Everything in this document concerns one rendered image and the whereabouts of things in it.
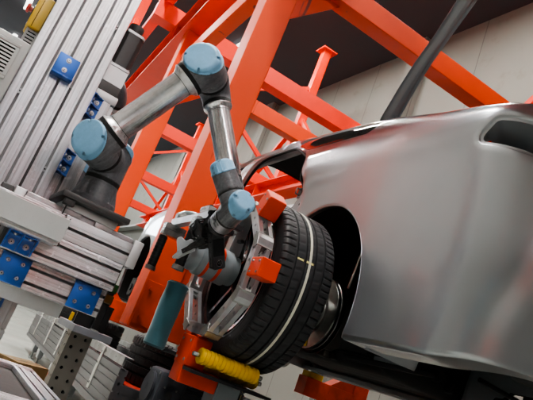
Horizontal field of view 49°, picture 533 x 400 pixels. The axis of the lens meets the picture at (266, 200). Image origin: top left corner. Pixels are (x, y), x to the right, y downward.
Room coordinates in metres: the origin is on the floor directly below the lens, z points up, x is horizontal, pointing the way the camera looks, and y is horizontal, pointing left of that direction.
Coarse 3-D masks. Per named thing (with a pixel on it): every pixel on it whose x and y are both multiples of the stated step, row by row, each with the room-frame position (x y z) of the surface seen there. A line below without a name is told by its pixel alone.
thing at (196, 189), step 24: (264, 0) 2.70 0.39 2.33; (288, 0) 2.71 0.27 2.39; (264, 24) 2.68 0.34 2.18; (240, 48) 2.75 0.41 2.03; (264, 48) 2.70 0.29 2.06; (240, 72) 2.68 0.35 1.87; (264, 72) 2.72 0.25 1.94; (240, 96) 2.70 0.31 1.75; (240, 120) 2.72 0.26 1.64; (192, 168) 2.69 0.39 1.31; (192, 192) 2.68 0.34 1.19; (216, 192) 2.73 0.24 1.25; (168, 216) 2.75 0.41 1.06; (168, 240) 2.68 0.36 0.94; (144, 264) 2.79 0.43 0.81; (168, 264) 2.69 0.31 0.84; (144, 288) 2.67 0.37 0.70; (144, 312) 2.68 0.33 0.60
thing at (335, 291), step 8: (336, 288) 2.42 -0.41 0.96; (328, 296) 2.45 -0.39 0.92; (336, 296) 2.40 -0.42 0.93; (328, 304) 2.44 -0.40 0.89; (336, 304) 2.38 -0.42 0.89; (328, 312) 2.42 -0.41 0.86; (336, 312) 2.37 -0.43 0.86; (320, 320) 2.45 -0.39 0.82; (328, 320) 2.40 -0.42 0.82; (336, 320) 2.38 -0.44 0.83; (320, 328) 2.44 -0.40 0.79; (328, 328) 2.38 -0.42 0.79; (312, 336) 2.48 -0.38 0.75; (320, 336) 2.42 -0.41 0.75; (328, 336) 2.40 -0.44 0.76; (312, 344) 2.46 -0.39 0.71; (320, 344) 2.44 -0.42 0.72
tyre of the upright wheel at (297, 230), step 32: (288, 224) 2.07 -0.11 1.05; (320, 224) 2.26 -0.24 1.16; (288, 256) 2.01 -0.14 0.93; (320, 256) 2.08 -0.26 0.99; (288, 288) 2.02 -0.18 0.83; (320, 288) 2.07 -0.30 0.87; (256, 320) 2.04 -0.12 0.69; (224, 352) 2.18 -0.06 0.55; (256, 352) 2.16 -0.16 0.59; (288, 352) 2.15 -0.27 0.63
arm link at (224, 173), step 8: (224, 160) 1.61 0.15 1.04; (216, 168) 1.61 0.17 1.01; (224, 168) 1.61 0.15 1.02; (232, 168) 1.61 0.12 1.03; (216, 176) 1.62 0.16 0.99; (224, 176) 1.60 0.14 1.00; (232, 176) 1.61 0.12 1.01; (216, 184) 1.62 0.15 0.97; (224, 184) 1.60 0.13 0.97; (232, 184) 1.60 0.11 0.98; (240, 184) 1.62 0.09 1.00; (224, 192) 1.60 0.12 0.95
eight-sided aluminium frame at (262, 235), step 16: (256, 224) 2.08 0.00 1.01; (224, 240) 2.46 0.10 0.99; (256, 240) 2.02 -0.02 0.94; (272, 240) 2.04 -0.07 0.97; (256, 256) 2.02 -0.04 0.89; (192, 288) 2.48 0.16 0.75; (240, 288) 2.01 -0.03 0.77; (256, 288) 2.04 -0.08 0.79; (192, 304) 2.42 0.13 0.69; (224, 304) 2.09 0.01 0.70; (240, 304) 2.04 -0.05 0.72; (192, 320) 2.36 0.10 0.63; (224, 320) 2.15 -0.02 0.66; (208, 336) 2.16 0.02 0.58
